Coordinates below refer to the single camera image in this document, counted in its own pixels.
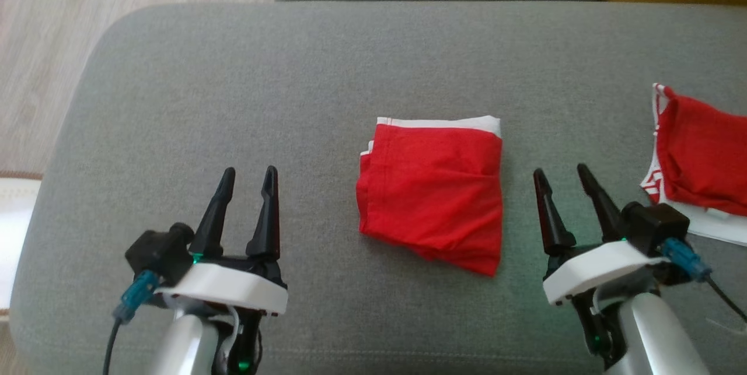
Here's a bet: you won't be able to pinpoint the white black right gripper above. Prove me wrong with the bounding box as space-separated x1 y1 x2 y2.
533 163 671 369

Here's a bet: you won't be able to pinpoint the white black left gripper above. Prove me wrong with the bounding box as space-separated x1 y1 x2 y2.
158 166 288 375

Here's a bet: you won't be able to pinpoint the red basketball jersey white sleeves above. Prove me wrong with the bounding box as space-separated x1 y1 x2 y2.
640 83 747 247

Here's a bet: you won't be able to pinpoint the red shorts white stripe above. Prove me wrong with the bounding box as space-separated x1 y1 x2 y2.
356 115 504 278

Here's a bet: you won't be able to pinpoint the large grey sofa ottoman cushion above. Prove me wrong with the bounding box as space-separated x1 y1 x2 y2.
9 2 747 375

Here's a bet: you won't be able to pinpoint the white floor mat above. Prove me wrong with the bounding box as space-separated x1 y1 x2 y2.
0 172 43 314

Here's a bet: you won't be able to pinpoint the black cable blue connector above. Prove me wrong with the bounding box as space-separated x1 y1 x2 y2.
662 238 747 323
104 270 161 375

